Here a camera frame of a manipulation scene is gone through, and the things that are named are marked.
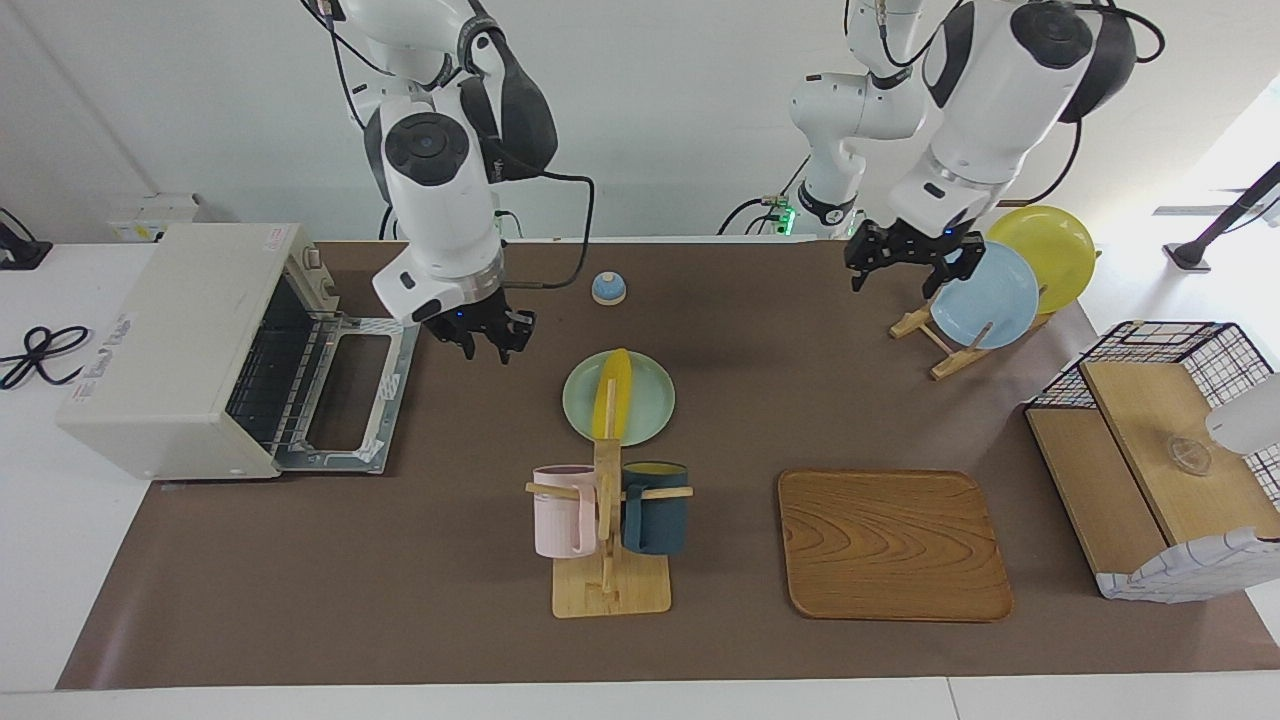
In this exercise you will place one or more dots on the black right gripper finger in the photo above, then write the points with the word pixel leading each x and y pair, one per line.
pixel 505 352
pixel 467 348

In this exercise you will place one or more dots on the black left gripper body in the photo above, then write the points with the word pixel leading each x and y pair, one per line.
pixel 905 248

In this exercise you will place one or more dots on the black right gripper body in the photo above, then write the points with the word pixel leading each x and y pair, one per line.
pixel 480 320

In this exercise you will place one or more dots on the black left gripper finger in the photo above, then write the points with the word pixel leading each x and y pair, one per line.
pixel 943 280
pixel 858 278

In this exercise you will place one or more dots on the toaster oven glass door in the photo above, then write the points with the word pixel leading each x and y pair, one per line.
pixel 395 395

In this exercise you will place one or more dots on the yellow corn cob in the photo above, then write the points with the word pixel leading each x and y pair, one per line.
pixel 612 395

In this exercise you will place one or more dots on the light green plate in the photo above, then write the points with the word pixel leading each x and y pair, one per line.
pixel 645 400

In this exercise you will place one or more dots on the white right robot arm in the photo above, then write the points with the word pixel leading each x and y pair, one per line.
pixel 440 190

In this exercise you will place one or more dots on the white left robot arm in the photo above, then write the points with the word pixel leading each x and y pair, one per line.
pixel 985 110

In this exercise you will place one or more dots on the cream toaster oven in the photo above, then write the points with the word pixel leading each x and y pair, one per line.
pixel 170 350

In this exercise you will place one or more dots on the light blue plate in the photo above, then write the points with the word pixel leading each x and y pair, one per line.
pixel 985 295

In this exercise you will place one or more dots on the wooden plate rack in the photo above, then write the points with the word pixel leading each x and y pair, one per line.
pixel 945 365

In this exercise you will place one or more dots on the yellow plate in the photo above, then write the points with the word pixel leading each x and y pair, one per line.
pixel 1050 245

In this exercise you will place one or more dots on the blue bell with wooden knob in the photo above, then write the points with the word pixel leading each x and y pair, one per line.
pixel 608 290

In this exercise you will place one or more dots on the pink mug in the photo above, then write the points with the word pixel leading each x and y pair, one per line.
pixel 560 515

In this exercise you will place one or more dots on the dark blue mug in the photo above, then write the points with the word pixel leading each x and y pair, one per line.
pixel 655 520

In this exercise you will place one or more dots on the wooden mug tree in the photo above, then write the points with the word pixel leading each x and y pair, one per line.
pixel 610 590

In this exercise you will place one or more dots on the wooden serving tray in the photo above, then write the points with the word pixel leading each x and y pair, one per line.
pixel 890 545

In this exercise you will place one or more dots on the clear glass lid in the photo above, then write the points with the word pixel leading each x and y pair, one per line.
pixel 1190 455

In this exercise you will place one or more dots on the black camera stand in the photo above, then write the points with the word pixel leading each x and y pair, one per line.
pixel 1220 225

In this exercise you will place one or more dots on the blurry white camera housing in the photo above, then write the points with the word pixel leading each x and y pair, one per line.
pixel 1245 420

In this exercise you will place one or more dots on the black clamp mount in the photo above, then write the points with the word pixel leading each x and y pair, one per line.
pixel 20 250

